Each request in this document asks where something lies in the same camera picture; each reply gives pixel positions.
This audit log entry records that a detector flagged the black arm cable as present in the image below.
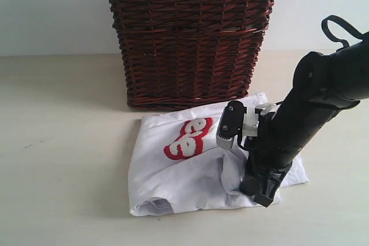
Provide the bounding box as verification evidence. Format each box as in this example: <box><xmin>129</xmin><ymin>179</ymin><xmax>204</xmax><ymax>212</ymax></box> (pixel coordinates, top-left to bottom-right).
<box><xmin>321</xmin><ymin>14</ymin><xmax>367</xmax><ymax>48</ymax></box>

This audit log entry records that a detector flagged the dark brown wicker basket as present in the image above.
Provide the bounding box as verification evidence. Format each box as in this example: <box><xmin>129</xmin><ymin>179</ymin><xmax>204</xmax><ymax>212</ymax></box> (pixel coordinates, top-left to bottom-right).
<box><xmin>109</xmin><ymin>0</ymin><xmax>274</xmax><ymax>110</ymax></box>

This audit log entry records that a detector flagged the white t-shirt red lettering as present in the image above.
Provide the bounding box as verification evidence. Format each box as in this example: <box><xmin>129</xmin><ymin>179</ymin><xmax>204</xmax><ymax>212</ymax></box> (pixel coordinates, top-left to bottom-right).
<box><xmin>127</xmin><ymin>92</ymin><xmax>309</xmax><ymax>218</ymax></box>

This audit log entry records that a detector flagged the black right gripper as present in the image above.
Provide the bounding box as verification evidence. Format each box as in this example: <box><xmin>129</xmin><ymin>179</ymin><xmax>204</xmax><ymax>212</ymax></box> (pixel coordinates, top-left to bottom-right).
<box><xmin>216</xmin><ymin>100</ymin><xmax>291</xmax><ymax>207</ymax></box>

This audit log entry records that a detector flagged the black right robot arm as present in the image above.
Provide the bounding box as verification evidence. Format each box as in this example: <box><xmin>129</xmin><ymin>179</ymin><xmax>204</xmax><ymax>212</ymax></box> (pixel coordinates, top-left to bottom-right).
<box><xmin>216</xmin><ymin>33</ymin><xmax>368</xmax><ymax>207</ymax></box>

